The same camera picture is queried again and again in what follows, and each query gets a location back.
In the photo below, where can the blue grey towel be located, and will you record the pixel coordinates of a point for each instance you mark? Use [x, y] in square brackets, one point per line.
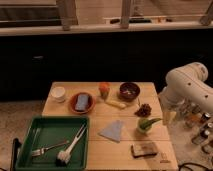
[112, 131]

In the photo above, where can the black chair frame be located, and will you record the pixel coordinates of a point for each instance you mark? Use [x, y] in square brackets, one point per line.
[16, 145]

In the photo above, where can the blue sponge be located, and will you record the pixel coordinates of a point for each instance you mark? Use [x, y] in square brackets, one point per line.
[82, 102]

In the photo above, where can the yellow corn toy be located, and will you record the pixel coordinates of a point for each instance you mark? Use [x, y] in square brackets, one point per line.
[116, 104]

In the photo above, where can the orange plate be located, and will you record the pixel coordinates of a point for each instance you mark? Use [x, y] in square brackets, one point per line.
[73, 101]

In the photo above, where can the metal fork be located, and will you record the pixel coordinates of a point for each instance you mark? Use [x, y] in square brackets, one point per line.
[41, 151]

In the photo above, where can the brown scrub sponge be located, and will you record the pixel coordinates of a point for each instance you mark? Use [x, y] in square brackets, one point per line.
[143, 150]

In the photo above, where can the dark red bowl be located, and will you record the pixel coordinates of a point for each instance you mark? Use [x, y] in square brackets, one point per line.
[129, 91]

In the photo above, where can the white dish brush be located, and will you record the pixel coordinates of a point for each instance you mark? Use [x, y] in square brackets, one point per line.
[64, 156]

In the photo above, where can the white cup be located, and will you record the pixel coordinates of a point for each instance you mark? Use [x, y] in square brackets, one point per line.
[58, 94]

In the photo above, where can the green plastic tray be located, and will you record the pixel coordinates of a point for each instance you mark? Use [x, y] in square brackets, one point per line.
[51, 130]

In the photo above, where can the brown pine cone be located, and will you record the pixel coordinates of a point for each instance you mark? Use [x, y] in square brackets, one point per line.
[144, 110]

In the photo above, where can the green plant in cup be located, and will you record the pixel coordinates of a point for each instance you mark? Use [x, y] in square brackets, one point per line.
[145, 124]

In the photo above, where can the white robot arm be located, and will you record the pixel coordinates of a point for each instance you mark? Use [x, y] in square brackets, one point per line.
[186, 83]

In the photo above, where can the orange carrot toy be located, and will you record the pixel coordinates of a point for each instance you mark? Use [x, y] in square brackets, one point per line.
[104, 89]

